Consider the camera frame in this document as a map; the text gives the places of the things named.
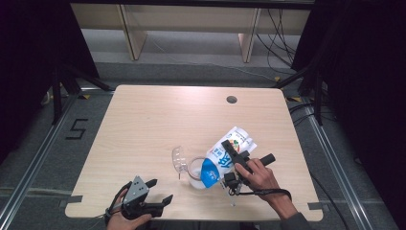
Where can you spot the person's right hand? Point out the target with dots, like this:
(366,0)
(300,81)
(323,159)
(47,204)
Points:
(261,180)

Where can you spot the person's left hand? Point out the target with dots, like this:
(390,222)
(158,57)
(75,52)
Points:
(121,223)

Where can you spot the clear plastic spoon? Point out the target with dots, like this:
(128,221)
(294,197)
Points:
(179,158)

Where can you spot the black curtain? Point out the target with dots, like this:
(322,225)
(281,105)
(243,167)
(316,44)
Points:
(25,48)
(367,64)

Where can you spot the clear glass cup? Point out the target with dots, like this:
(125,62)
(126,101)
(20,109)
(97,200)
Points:
(194,172)

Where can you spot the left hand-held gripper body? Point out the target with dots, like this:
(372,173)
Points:
(135,191)

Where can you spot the black metal stand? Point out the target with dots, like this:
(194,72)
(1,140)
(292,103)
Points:
(318,96)
(56,96)

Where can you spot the aluminium floor rail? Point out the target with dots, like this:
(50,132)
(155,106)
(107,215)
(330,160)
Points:
(32,169)
(332,159)

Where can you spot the pale wooden shelf unit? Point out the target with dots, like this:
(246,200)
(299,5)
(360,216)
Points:
(191,19)

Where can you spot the grey tape piece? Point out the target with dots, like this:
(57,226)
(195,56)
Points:
(75,199)
(315,206)

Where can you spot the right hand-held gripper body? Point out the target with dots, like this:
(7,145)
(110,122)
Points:
(231,183)

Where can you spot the white blue milk pouch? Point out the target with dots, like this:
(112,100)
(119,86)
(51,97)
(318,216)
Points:
(217,153)

